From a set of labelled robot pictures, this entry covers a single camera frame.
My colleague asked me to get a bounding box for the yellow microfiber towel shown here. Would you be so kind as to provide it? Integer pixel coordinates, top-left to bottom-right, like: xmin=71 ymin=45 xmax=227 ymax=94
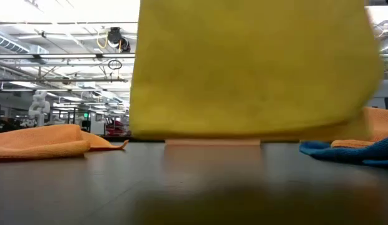
xmin=128 ymin=0 xmax=384 ymax=142

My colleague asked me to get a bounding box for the silver ventilation duct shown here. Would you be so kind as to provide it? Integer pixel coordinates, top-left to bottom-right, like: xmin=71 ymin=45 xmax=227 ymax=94
xmin=0 ymin=31 xmax=49 ymax=56

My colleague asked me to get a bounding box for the orange plastic bin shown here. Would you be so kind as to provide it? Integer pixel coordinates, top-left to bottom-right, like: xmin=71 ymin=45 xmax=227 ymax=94
xmin=165 ymin=139 xmax=261 ymax=147

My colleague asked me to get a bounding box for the black ceiling cable reel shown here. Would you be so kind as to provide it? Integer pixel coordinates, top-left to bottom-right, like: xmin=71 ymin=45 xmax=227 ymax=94
xmin=106 ymin=27 xmax=131 ymax=53

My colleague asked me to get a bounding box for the blue microfiber towel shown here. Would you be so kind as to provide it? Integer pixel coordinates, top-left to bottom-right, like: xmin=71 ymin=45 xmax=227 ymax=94
xmin=299 ymin=134 xmax=388 ymax=169

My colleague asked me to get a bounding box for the red cart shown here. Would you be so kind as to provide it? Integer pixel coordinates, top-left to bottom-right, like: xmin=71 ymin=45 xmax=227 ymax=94
xmin=105 ymin=120 xmax=130 ymax=137

